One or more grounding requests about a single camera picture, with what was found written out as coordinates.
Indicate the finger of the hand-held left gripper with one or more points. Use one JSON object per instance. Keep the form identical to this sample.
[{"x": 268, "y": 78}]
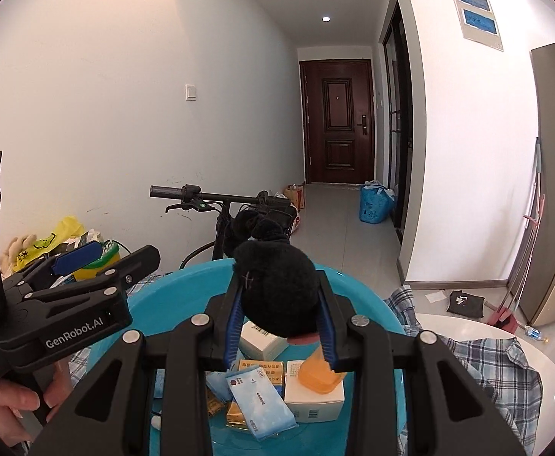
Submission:
[
  {"x": 78, "y": 256},
  {"x": 139, "y": 261}
]

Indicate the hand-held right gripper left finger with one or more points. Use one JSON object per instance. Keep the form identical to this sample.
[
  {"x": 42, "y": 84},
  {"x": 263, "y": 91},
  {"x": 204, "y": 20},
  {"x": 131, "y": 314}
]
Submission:
[{"x": 232, "y": 327}]

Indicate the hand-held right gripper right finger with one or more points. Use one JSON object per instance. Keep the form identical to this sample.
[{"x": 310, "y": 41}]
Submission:
[{"x": 327, "y": 337}]

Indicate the orange soap box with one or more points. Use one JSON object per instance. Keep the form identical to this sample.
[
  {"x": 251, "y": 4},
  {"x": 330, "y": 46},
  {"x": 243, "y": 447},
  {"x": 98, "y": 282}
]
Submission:
[{"x": 320, "y": 380}]

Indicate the blue plastic basin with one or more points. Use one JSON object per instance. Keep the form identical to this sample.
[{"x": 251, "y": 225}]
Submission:
[{"x": 173, "y": 304}]

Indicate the black plush toy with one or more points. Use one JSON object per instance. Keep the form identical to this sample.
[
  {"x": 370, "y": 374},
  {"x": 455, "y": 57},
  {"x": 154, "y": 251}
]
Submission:
[{"x": 277, "y": 285}]

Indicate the light blue wet wipes pack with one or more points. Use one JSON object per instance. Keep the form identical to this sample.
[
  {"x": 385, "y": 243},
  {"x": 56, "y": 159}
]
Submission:
[{"x": 263, "y": 408}]

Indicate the person's left hand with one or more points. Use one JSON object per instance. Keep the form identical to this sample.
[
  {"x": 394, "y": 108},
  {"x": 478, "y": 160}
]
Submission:
[{"x": 6, "y": 403}]

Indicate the white barcode box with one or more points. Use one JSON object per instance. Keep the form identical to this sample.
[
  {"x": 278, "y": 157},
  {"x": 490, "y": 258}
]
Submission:
[{"x": 258, "y": 342}]

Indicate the green yellow package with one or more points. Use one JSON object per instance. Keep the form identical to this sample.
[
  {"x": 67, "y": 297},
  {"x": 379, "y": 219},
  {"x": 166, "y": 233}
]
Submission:
[{"x": 109, "y": 259}]

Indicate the yellow medicine box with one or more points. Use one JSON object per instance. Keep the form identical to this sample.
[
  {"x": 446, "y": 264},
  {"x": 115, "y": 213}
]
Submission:
[{"x": 263, "y": 373}]

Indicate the beige plush toy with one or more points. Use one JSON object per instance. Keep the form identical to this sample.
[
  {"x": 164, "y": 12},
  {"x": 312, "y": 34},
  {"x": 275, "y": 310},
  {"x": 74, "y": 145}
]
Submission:
[{"x": 18, "y": 251}]

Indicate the white square box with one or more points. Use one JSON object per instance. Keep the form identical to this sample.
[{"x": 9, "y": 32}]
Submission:
[{"x": 310, "y": 403}]

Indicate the black bicycle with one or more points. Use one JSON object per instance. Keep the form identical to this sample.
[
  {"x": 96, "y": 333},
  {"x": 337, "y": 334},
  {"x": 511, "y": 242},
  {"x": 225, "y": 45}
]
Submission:
[{"x": 196, "y": 195}]

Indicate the yellow foil packet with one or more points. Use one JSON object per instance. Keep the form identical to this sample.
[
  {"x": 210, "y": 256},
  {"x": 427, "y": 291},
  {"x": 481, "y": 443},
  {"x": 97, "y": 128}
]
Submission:
[{"x": 234, "y": 418}]

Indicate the white paper sheet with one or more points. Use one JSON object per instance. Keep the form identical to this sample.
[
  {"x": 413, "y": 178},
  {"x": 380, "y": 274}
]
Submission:
[{"x": 435, "y": 296}]

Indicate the blue woven bag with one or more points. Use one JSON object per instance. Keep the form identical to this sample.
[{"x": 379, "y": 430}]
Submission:
[{"x": 375, "y": 204}]

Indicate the brown paper bag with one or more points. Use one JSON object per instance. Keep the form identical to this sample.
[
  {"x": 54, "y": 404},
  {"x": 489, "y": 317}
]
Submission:
[{"x": 295, "y": 197}]

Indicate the black bag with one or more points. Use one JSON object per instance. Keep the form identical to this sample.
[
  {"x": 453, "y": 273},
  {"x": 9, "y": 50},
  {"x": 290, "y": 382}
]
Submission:
[{"x": 467, "y": 304}]

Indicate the blue plaid cloth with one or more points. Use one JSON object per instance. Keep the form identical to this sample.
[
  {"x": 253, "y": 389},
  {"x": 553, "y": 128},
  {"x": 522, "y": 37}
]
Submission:
[{"x": 496, "y": 365}]

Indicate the clear water bottle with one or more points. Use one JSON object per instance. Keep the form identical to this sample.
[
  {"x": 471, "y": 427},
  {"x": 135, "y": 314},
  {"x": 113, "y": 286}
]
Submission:
[{"x": 535, "y": 333}]

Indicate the brown entrance door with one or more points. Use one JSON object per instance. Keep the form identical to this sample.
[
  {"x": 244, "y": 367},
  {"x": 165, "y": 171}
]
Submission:
[{"x": 337, "y": 123}]

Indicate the red broom with dustpan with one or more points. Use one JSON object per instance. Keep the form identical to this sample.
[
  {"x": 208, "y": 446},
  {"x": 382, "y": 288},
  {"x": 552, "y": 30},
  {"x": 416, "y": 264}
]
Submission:
[{"x": 527, "y": 256}]

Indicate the black framed glass door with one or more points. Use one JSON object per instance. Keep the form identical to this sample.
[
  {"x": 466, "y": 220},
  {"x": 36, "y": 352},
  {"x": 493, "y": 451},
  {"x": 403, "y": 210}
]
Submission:
[{"x": 396, "y": 128}]

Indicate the white light switch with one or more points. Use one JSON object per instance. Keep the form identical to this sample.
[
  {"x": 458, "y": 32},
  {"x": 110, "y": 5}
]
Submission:
[{"x": 191, "y": 91}]

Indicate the blue wall picture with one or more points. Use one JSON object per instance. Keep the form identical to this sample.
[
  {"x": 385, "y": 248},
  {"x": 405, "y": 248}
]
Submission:
[{"x": 477, "y": 12}]

